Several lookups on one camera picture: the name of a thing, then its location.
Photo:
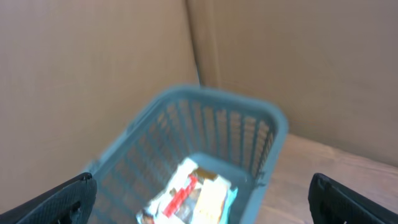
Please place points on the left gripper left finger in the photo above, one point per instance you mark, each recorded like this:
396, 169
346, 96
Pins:
69, 202

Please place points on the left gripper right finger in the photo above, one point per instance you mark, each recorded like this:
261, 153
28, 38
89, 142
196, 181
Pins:
331, 202

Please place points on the teal wet wipes packet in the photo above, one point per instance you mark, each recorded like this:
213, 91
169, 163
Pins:
230, 198

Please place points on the red snack stick pack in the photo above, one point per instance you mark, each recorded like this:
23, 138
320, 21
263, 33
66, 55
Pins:
183, 200

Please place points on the beige dried food bag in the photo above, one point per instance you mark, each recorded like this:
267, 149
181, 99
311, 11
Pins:
152, 213

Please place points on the orange tissue packet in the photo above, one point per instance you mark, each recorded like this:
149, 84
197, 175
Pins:
212, 206

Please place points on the grey plastic mesh basket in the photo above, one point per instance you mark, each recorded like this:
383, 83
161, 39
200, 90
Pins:
235, 136

